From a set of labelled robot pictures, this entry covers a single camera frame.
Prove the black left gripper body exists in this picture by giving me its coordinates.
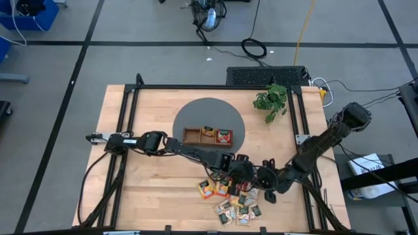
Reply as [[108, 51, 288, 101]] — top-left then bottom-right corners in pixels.
[[228, 159, 256, 185]]

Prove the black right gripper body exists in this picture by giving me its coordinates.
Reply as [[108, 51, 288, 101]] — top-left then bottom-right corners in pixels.
[[257, 164, 287, 193]]

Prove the orange mango tea bag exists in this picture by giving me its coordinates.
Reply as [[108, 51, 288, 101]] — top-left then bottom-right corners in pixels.
[[197, 179, 216, 200], [201, 125, 217, 139], [214, 178, 233, 198]]

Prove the wooden three-compartment tray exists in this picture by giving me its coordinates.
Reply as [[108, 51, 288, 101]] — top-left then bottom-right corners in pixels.
[[182, 126, 234, 147]]

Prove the round grey woven placemat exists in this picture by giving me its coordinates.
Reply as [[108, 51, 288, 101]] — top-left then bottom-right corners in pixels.
[[172, 97, 246, 164]]

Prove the green leafy plant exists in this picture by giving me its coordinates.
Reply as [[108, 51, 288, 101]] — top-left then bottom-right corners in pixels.
[[253, 83, 289, 125]]

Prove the grey side table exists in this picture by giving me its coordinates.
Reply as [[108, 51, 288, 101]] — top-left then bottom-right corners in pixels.
[[334, 153, 409, 208]]

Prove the black computer case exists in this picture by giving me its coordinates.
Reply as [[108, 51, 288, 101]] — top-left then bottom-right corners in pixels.
[[226, 66, 310, 87]]

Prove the white paper booklet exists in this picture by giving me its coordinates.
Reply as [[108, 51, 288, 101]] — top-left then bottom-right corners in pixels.
[[345, 154, 398, 200]]

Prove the black metal bar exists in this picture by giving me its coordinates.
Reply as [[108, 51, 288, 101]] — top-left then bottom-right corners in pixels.
[[339, 157, 418, 194]]

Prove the grey cart base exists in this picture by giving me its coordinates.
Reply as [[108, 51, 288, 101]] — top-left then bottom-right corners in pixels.
[[0, 72, 30, 84]]

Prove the blue bin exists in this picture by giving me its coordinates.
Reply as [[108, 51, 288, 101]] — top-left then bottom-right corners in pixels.
[[0, 0, 61, 32], [0, 38, 11, 63]]

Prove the black bag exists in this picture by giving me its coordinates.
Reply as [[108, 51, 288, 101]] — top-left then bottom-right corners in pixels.
[[15, 0, 47, 16]]

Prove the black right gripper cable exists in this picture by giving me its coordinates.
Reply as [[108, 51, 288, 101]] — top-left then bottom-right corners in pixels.
[[256, 165, 279, 193]]

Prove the black aluminium table frame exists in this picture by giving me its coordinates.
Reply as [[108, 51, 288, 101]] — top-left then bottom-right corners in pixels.
[[72, 73, 353, 235]]

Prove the looped white cable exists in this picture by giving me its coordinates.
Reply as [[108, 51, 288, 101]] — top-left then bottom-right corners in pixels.
[[312, 77, 334, 108]]

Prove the coiled black floor cable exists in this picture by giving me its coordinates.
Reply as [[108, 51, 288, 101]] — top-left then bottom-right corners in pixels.
[[240, 0, 268, 61]]

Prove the yellow floor cable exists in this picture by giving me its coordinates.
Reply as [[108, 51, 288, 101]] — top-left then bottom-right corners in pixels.
[[293, 0, 317, 66]]

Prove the black wire floor fan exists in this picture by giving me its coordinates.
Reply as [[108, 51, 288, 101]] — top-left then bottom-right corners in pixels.
[[189, 0, 228, 45]]

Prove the black left base cable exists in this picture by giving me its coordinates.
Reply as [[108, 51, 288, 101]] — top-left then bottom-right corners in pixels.
[[76, 150, 111, 227]]

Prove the thin white cable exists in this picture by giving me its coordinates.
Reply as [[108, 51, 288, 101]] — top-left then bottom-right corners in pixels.
[[0, 0, 46, 46]]

